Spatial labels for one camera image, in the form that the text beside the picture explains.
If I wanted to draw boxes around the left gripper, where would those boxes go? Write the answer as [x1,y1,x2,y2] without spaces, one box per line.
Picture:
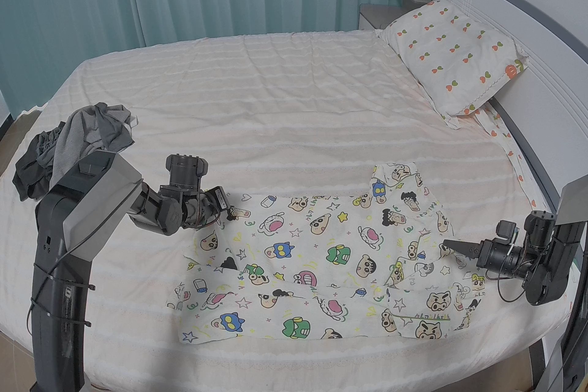
[185,187,232,229]

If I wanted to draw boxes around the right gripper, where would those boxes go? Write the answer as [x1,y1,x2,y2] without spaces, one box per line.
[476,240,527,280]

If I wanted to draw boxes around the white printed pyjama top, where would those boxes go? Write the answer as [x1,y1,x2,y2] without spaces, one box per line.
[166,161,487,346]

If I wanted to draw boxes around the pile of clothes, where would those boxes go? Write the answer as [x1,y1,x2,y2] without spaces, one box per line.
[11,103,138,202]

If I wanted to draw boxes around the bed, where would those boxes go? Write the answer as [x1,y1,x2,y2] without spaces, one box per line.
[0,0,588,392]

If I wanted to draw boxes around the white printed pillow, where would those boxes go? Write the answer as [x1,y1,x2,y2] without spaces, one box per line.
[379,0,529,117]

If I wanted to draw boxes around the grey bedside table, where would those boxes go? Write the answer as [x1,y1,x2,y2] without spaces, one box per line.
[358,0,435,30]

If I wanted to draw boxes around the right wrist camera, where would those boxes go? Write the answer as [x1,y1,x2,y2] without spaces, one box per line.
[497,220,517,244]

